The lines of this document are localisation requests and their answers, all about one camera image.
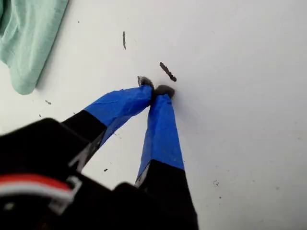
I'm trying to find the green t-shirt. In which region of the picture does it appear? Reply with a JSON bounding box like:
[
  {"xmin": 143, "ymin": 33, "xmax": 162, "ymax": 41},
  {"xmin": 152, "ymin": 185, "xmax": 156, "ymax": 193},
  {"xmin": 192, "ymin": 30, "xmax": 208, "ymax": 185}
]
[{"xmin": 0, "ymin": 0, "xmax": 70, "ymax": 96}]

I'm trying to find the gripper servo wire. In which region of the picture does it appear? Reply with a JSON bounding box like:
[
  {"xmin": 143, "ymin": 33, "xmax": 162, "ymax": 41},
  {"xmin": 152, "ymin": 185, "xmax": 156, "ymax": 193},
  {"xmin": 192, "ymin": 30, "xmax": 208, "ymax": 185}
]
[{"xmin": 0, "ymin": 173, "xmax": 75, "ymax": 209}]

